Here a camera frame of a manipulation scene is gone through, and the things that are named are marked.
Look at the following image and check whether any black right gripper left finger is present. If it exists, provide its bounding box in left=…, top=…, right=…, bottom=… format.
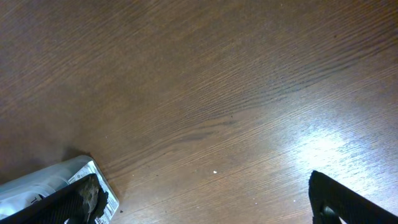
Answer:
left=1, top=174, right=108, bottom=224

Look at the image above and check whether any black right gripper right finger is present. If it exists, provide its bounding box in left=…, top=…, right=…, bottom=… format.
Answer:
left=308, top=170, right=397, bottom=224

